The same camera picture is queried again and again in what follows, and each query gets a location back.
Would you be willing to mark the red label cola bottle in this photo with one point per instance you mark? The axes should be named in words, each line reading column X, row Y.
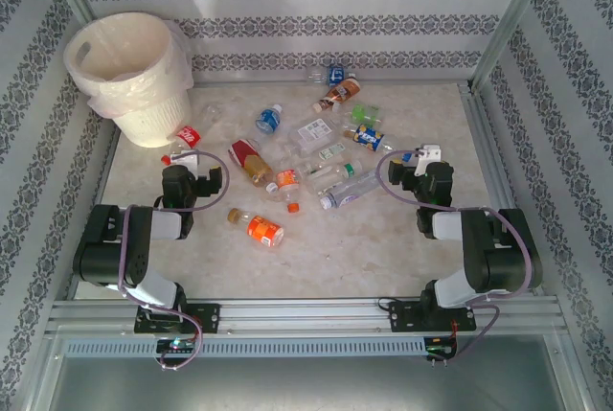
column 188, row 135

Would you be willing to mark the red white label tea bottle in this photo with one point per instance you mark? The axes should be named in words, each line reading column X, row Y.
column 249, row 157

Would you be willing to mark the blue yellow pepsi bottle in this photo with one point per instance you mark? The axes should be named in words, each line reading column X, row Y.
column 370, row 137

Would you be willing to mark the purple label water bottle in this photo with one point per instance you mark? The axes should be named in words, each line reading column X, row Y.
column 349, row 190

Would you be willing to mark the orange label bottle tan cap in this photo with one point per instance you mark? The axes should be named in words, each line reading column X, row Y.
column 263, row 229

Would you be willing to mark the clear bottle green cap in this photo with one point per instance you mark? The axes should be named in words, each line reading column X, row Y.
column 335, row 179

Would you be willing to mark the green label soda water bottle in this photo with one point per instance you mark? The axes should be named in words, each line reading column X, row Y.
column 365, row 114

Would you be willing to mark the small bottle green white label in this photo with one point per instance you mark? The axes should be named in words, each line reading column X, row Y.
column 332, row 152

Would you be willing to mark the blue label bottle white cap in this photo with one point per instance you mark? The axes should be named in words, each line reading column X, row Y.
column 268, row 120

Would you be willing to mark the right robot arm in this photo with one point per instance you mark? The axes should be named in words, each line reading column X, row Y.
column 498, row 258

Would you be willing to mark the white plastic waste bin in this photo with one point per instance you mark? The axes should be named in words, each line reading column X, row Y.
column 148, row 128

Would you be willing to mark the translucent plastic bin liner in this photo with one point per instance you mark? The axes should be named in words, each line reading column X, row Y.
column 120, row 95

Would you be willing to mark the square clear bottle white label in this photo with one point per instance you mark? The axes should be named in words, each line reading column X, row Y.
column 313, row 132

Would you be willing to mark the brown label bottle tan cap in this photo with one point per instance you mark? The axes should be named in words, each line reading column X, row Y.
column 342, row 90

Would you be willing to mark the crushed clear bottle blue label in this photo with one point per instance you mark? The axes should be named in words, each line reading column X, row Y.
column 335, row 75

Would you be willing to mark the left circuit board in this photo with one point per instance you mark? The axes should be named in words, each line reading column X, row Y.
column 176, row 345

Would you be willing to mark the circuit board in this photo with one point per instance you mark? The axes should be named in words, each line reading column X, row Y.
column 440, row 349
column 176, row 345

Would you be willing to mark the right circuit board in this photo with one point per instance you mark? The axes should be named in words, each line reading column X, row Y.
column 440, row 349

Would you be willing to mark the grey metal panel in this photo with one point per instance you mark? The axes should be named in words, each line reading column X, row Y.
column 306, row 387

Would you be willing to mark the right aluminium side rail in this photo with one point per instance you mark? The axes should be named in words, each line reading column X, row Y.
column 483, row 143

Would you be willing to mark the aluminium side rail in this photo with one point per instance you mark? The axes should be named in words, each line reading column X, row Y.
column 106, row 162
column 483, row 143

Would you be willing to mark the left aluminium side rail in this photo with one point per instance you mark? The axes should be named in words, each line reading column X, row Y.
column 106, row 162

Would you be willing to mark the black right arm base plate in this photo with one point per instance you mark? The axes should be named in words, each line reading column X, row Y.
column 407, row 317

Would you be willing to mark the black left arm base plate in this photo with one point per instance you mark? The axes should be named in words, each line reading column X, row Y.
column 208, row 317

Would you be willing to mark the right aluminium frame post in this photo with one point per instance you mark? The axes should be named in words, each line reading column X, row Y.
column 507, row 23

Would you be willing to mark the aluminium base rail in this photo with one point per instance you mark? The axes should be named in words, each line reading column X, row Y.
column 306, row 315

